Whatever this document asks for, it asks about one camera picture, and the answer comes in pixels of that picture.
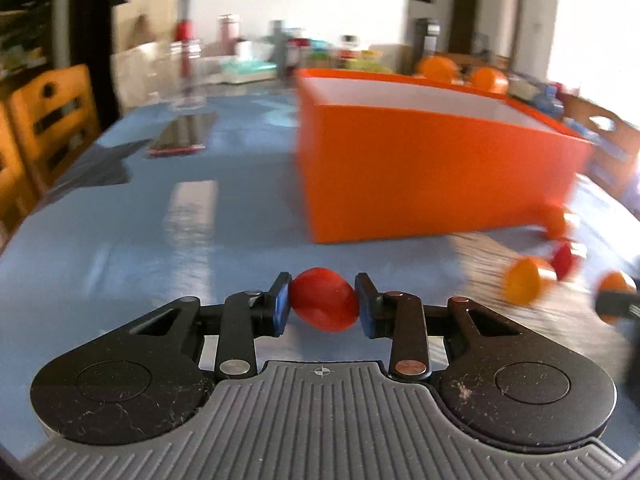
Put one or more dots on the dark wooden cabinet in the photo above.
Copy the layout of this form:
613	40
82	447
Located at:
30	15

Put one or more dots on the clear glass mug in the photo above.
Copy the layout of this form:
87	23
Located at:
189	80

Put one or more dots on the red cherry tomato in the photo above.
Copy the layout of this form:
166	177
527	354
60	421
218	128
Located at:
567	260
325	300

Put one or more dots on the grey tall bottle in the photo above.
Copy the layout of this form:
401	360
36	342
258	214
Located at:
281	50

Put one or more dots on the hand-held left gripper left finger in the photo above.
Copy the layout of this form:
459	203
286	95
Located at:
281	306

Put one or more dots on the orange fruit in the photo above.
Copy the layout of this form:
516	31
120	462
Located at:
490	80
437	69

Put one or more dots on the red folded umbrella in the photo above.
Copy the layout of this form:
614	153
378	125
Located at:
185	30

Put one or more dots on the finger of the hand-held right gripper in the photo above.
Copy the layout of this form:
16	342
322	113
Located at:
620	304

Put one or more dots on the pink insulated bottle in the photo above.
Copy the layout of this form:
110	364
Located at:
228	35

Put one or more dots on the wooden dining chair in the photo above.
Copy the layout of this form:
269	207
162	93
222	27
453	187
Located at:
10	170
607	135
55	120

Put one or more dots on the green wet wipes pack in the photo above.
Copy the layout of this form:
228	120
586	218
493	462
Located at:
247	70

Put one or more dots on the black smartphone in clear case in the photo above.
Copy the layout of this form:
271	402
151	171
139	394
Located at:
182	135

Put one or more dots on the black thermos flask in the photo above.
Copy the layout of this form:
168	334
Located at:
426	40

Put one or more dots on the orange rectangular box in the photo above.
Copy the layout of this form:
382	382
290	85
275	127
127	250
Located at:
425	175

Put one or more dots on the beige hanging bag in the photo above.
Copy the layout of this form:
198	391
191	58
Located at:
145	22

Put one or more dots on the orange cherry tomato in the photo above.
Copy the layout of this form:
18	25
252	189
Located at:
525	281
557	221
616	284

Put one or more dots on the blue printed tablecloth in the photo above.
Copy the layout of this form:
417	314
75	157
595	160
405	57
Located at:
225	240

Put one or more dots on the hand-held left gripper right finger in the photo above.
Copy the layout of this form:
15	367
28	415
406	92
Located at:
364	310

